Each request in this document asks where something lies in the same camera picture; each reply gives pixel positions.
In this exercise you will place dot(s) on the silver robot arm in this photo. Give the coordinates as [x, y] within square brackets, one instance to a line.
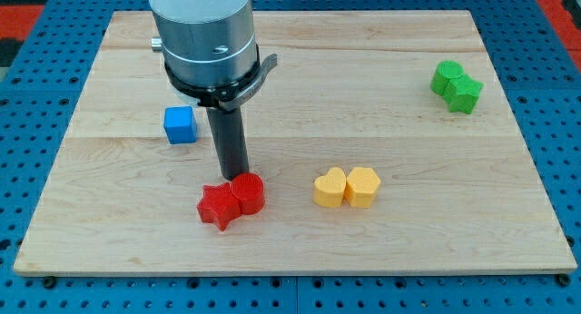
[206, 43]

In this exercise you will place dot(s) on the blue cube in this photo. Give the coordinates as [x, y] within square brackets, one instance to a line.
[180, 125]

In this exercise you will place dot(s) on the yellow heart block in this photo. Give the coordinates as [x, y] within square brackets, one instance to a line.
[329, 188]

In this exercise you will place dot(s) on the red cylinder block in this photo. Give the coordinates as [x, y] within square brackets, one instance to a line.
[248, 189]

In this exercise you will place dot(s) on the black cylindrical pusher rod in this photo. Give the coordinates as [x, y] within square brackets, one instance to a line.
[229, 141]

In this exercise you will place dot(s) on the yellow hexagon block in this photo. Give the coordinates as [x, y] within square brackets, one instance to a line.
[362, 187]

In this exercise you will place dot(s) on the red star block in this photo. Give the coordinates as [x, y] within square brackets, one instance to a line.
[218, 205]

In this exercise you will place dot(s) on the wooden board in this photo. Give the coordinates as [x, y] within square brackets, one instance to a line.
[459, 193]

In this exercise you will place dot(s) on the green cylinder block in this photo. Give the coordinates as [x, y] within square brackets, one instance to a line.
[444, 73]

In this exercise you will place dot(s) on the green star block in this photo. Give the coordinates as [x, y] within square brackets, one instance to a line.
[462, 94]

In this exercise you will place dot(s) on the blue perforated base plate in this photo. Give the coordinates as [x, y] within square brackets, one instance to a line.
[46, 78]

